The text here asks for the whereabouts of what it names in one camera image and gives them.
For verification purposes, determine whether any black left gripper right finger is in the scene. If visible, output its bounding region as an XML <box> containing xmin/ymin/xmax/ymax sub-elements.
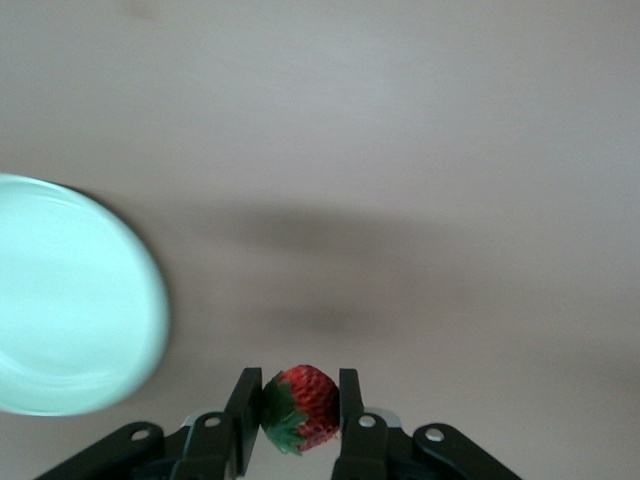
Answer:
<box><xmin>332</xmin><ymin>368</ymin><xmax>521</xmax><ymax>480</ymax></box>

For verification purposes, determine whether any pale green round plate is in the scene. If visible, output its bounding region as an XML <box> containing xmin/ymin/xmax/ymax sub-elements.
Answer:
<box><xmin>0</xmin><ymin>173</ymin><xmax>170</xmax><ymax>417</ymax></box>

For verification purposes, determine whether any red strawberry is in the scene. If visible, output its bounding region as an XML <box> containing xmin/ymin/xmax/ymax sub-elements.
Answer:
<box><xmin>260</xmin><ymin>363</ymin><xmax>342</xmax><ymax>457</ymax></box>

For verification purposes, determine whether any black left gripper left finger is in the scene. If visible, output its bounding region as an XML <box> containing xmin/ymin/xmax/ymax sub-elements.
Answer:
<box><xmin>34</xmin><ymin>368</ymin><xmax>264</xmax><ymax>480</ymax></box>

